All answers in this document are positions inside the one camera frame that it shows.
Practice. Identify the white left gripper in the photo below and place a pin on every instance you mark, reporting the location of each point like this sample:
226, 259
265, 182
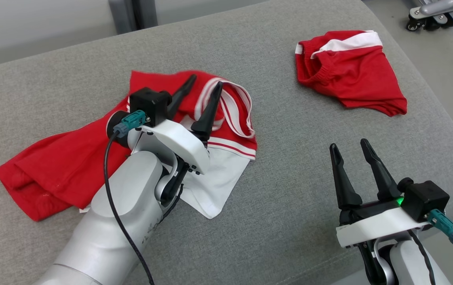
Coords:
179, 144

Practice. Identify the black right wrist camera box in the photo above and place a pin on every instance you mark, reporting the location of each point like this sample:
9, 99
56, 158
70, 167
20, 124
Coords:
424, 198

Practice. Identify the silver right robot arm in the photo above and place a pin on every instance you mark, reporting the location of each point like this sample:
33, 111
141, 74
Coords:
404, 265

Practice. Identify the red shorts with white stripe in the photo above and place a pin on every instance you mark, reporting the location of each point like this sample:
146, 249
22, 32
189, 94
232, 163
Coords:
353, 75

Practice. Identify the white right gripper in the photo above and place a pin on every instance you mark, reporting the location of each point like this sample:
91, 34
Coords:
377, 227

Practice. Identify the red white basketball jersey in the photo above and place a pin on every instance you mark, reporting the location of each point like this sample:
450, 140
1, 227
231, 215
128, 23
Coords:
60, 162

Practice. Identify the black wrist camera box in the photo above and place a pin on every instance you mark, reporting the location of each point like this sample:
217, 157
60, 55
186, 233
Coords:
424, 198
149, 105

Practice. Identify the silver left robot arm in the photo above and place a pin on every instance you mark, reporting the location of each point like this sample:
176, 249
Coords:
131, 206

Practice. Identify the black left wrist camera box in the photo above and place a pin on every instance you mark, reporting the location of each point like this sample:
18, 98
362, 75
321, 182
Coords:
149, 105

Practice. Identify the silver caster base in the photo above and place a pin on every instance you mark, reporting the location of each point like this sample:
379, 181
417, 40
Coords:
432, 16

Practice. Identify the grey metal post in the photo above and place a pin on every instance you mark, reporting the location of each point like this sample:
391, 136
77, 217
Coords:
131, 14

